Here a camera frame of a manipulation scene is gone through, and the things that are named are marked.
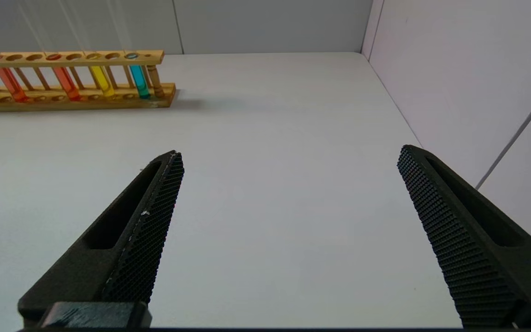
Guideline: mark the orange pigment test tube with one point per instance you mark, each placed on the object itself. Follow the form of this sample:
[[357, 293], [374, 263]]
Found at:
[[67, 83], [13, 85]]

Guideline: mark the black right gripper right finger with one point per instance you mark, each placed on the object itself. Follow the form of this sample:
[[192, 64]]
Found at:
[[477, 249]]

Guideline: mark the wooden test tube rack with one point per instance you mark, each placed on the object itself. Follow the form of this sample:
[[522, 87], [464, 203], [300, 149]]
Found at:
[[109, 103]]

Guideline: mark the yellow pigment test tube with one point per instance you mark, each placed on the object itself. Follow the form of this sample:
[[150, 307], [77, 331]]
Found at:
[[102, 80]]

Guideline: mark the blue pigment test tube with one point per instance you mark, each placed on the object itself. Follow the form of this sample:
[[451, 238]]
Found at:
[[139, 80]]

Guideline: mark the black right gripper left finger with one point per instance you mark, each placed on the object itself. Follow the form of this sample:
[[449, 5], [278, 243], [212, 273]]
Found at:
[[109, 258]]

